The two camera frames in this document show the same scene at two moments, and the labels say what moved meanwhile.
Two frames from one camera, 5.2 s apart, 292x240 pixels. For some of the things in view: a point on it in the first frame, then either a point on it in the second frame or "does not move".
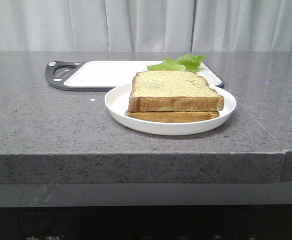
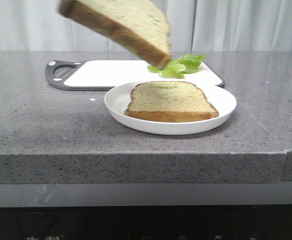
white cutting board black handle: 97,75 does not move
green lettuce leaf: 188,62 does not move
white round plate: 117,102 does not move
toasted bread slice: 173,91 to 136,23
